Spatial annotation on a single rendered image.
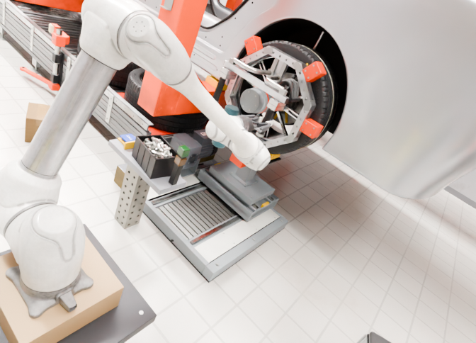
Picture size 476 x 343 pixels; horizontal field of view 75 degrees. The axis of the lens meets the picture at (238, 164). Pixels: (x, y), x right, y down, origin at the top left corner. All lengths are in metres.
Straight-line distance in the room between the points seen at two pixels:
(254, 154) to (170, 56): 0.54
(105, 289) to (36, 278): 0.22
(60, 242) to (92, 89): 0.41
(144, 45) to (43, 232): 0.52
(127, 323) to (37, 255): 0.41
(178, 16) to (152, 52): 0.97
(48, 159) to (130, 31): 0.44
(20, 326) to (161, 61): 0.79
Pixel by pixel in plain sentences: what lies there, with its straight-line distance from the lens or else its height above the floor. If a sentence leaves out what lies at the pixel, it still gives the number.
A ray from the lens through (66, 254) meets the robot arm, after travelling 0.97.
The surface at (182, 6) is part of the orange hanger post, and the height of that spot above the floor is 1.14.
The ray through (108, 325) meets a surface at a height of 0.30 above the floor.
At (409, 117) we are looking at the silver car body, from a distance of 1.72.
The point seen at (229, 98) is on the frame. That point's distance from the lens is 1.97.
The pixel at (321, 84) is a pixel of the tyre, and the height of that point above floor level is 1.06.
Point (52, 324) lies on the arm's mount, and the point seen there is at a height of 0.39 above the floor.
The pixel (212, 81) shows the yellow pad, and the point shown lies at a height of 0.71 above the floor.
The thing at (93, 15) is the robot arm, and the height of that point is 1.14.
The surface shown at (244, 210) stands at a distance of 2.07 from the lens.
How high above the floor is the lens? 1.35
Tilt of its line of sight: 28 degrees down
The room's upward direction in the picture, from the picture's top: 25 degrees clockwise
